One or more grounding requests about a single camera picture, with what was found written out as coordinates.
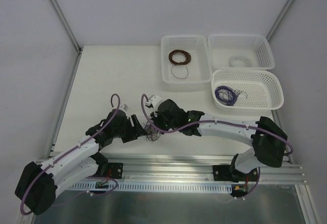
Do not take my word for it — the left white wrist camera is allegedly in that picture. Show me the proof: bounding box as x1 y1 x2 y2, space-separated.
119 104 128 114

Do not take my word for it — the cable bundle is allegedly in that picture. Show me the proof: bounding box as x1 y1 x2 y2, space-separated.
143 121 166 142

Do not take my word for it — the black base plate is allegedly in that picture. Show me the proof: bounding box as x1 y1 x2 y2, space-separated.
212 165 259 183
105 163 124 180

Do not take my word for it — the left aluminium frame post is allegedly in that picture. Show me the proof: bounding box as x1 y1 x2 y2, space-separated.
49 0 82 54

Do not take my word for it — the white slotted cable duct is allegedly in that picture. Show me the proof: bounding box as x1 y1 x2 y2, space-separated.
69 180 232 194

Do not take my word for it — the brown cable coil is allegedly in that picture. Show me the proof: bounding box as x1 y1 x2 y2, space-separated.
168 49 192 66

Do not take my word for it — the purple cable coil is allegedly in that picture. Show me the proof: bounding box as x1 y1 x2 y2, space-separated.
214 85 249 107

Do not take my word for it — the aluminium frame post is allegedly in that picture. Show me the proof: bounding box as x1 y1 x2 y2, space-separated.
266 0 296 42
49 0 82 54

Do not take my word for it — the white basket with brown cables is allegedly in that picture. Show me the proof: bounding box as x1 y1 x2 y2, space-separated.
160 35 213 85

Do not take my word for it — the white basket with purple cables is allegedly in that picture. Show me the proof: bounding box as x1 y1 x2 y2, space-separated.
211 69 284 112

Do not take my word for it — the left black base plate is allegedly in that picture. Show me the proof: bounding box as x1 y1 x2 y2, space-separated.
105 163 124 180

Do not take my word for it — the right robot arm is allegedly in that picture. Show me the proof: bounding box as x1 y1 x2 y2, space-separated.
142 98 288 183

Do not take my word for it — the white basket with white cable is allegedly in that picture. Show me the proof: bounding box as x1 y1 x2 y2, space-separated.
207 34 275 70

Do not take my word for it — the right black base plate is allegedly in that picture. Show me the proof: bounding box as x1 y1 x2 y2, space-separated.
212 165 259 183

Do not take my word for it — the white cable coil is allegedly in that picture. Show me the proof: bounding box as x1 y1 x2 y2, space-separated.
228 55 252 68

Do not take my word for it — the right aluminium frame post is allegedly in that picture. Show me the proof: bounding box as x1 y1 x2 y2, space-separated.
266 0 296 42

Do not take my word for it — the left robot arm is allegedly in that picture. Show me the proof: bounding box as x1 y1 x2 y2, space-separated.
15 109 147 215

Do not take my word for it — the aluminium mounting rail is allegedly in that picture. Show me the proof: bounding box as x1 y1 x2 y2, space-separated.
31 153 307 184

